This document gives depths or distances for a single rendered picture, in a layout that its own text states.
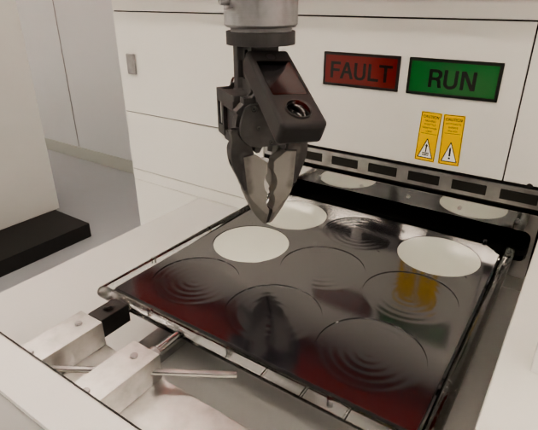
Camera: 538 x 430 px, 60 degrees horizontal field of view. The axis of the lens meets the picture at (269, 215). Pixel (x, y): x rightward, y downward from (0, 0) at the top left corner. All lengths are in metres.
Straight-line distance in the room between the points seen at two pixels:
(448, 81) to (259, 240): 0.33
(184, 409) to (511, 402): 0.25
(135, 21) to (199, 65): 0.17
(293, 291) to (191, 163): 0.50
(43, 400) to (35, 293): 0.40
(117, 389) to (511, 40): 0.57
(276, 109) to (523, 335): 0.27
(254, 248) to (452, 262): 0.25
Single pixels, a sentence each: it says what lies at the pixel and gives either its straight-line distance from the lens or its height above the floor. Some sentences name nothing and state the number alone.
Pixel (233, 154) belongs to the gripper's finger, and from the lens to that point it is 0.50.
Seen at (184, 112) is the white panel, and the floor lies 0.99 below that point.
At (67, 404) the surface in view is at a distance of 0.35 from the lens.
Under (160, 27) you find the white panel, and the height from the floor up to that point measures 1.15.
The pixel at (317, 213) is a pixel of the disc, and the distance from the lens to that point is 0.71.
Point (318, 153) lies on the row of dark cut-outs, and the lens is 0.77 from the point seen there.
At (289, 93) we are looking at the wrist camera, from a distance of 0.45.
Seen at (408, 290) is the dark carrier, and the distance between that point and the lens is 0.55.
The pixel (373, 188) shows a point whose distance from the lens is 0.73.
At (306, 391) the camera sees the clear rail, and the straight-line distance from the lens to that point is 0.41.
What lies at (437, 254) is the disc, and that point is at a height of 0.90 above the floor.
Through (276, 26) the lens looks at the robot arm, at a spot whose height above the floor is 1.17.
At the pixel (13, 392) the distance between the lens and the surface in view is 0.37.
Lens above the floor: 1.20
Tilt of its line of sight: 25 degrees down
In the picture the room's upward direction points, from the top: straight up
